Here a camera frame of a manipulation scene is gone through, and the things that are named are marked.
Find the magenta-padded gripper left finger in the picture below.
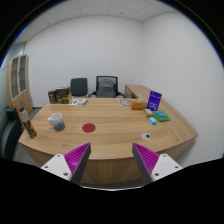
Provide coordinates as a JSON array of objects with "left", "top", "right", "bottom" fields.
[{"left": 40, "top": 142, "right": 92, "bottom": 185}]

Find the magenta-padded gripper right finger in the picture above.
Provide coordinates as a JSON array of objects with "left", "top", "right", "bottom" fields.
[{"left": 131, "top": 142, "right": 184, "bottom": 185}]

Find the white mug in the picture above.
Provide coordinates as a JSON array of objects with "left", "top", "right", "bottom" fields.
[{"left": 47, "top": 112, "right": 66, "bottom": 132}]

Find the round red coaster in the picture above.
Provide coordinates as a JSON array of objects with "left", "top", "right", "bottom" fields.
[{"left": 81, "top": 122, "right": 97, "bottom": 134}]

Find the green flat box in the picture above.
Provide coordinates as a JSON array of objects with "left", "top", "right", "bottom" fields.
[{"left": 152, "top": 110, "right": 171, "bottom": 123}]

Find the dark drink bottle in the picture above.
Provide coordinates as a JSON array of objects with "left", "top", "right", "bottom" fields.
[{"left": 18, "top": 106, "right": 38, "bottom": 139}]

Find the brown tissue box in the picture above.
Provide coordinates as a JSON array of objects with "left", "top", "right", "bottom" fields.
[{"left": 129, "top": 99, "right": 148, "bottom": 111}]

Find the black armchair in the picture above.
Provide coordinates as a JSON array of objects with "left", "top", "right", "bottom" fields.
[{"left": 0, "top": 107, "right": 24, "bottom": 160}]

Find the purple standing sign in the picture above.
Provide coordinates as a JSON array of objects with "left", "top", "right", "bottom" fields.
[{"left": 146, "top": 90, "right": 163, "bottom": 112}]

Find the white and green booklet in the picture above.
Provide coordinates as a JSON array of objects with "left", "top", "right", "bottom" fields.
[{"left": 68, "top": 98, "right": 88, "bottom": 107}]

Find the round silver disc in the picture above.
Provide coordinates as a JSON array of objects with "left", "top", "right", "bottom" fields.
[{"left": 119, "top": 98, "right": 133, "bottom": 107}]

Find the dark brown box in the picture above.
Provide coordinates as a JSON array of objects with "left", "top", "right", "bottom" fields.
[{"left": 47, "top": 86, "right": 73, "bottom": 105}]

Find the wooden side desk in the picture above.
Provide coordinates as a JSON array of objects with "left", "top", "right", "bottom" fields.
[{"left": 124, "top": 83, "right": 158, "bottom": 101}]

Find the black office chair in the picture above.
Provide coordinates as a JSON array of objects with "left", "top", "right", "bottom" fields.
[{"left": 69, "top": 77, "right": 89, "bottom": 98}]

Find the grey mesh office chair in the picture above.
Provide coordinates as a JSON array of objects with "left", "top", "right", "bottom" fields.
[{"left": 88, "top": 75, "right": 125, "bottom": 99}]

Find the wooden cabinet with glass doors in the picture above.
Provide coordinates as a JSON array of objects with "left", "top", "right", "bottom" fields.
[{"left": 5, "top": 54, "right": 34, "bottom": 115}]

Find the round desk cable grommet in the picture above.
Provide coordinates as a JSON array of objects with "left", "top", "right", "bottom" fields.
[{"left": 140, "top": 131, "right": 152, "bottom": 141}]

